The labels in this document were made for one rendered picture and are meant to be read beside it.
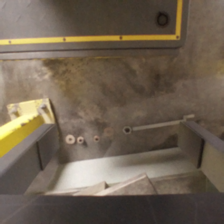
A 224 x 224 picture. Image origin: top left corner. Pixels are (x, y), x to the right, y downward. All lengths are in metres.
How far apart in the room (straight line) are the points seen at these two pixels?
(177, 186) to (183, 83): 0.48
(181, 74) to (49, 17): 0.63
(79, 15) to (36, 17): 0.12
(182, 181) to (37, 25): 0.73
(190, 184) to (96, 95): 0.57
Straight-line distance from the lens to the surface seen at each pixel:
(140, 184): 0.58
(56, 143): 0.16
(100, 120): 0.85
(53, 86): 0.86
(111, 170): 0.83
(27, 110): 0.93
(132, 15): 0.50
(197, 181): 0.74
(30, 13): 0.55
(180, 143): 0.17
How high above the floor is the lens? 0.80
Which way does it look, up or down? 74 degrees down
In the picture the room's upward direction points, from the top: 178 degrees counter-clockwise
